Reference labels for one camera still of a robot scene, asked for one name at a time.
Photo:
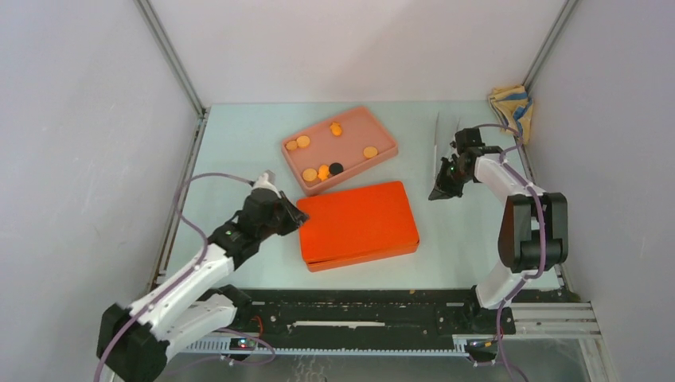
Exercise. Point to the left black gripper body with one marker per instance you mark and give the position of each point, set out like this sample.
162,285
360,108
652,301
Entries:
283,220

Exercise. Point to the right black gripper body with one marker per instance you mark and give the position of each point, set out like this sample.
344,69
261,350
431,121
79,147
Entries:
450,172

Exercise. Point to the metal tongs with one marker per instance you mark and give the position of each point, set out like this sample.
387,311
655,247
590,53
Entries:
444,135

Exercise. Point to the orange cookie box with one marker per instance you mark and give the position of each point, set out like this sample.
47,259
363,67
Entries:
324,265

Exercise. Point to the pink cookie tray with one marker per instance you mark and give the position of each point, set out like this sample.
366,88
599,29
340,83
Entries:
360,128

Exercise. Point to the orange box lid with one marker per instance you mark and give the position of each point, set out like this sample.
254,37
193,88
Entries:
357,221

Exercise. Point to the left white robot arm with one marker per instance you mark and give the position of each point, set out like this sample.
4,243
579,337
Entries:
138,341

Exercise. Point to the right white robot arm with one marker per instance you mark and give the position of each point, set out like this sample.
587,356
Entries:
533,236

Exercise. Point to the orange fish cookie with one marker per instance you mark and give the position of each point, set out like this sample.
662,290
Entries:
335,129
323,172

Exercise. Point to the black sandwich cookie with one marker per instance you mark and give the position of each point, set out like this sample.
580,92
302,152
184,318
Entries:
335,168

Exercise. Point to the yellow blue cloth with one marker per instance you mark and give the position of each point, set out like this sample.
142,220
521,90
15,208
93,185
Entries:
514,108

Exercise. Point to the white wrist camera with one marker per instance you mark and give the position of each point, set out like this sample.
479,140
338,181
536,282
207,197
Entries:
266,181

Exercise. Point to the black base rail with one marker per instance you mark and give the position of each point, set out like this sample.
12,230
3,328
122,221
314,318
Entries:
362,320

